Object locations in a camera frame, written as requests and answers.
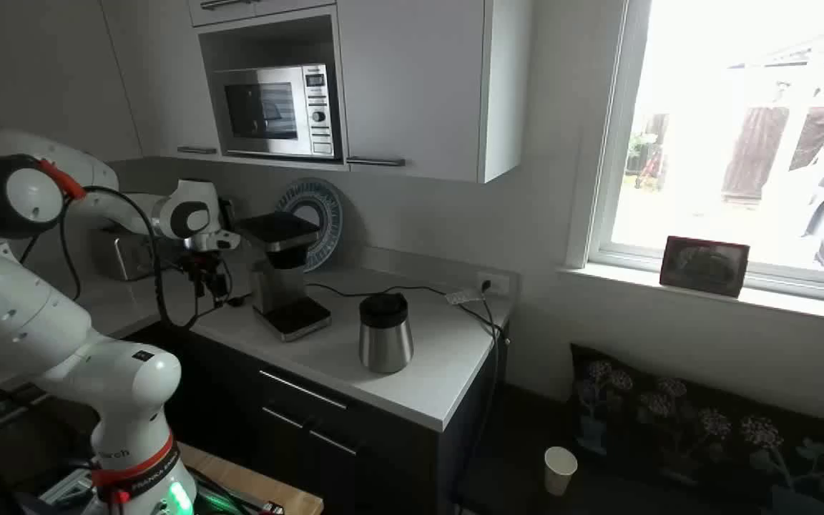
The steel and black coffee maker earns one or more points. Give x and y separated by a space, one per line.
284 245

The dark lower drawer cabinet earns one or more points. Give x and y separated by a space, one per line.
334 447

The small dark picture frame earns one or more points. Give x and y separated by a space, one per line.
705 265

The white upper kitchen cabinet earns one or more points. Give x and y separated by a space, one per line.
412 88

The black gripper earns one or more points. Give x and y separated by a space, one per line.
209 265

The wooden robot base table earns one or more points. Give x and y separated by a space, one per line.
257 488

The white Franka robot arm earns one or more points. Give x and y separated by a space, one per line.
13 315

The steel thermal carafe black lid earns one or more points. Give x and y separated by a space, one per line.
383 334

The dark floral cushion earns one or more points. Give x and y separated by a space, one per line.
715 431

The white window frame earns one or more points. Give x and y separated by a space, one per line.
612 143

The white wall outlet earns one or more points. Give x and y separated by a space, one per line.
493 284

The blue patterned decorative plate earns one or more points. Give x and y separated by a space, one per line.
327 205

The white paper cup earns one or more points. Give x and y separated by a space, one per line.
558 471

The stainless steel microwave oven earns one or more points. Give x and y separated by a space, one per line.
271 109

